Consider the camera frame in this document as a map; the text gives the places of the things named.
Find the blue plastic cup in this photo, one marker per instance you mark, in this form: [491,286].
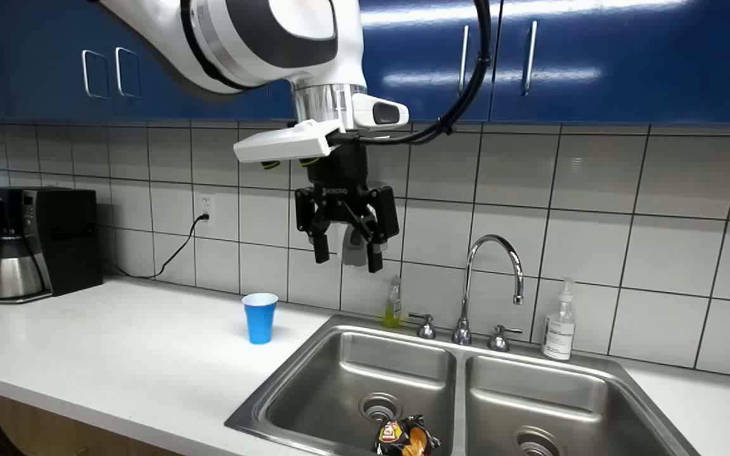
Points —
[259,315]

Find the white wall soap dispenser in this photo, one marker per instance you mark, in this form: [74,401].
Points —
[352,245]

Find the blue upper cabinets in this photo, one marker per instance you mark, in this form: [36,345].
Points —
[555,62]

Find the green dish soap bottle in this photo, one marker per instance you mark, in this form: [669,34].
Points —
[390,315]

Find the white wall outlet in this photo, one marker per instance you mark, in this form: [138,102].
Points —
[203,206]

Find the black chip packet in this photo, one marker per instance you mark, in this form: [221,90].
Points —
[403,437]

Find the clear soap pump bottle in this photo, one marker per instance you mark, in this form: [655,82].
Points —
[560,328]

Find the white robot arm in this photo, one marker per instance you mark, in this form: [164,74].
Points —
[229,47]

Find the steel coffee carafe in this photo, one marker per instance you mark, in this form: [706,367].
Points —
[19,268]

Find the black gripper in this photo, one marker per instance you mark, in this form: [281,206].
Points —
[341,192]

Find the black coffee maker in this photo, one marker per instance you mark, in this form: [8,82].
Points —
[61,230]

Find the stainless steel double sink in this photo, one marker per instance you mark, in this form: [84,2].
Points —
[352,375]

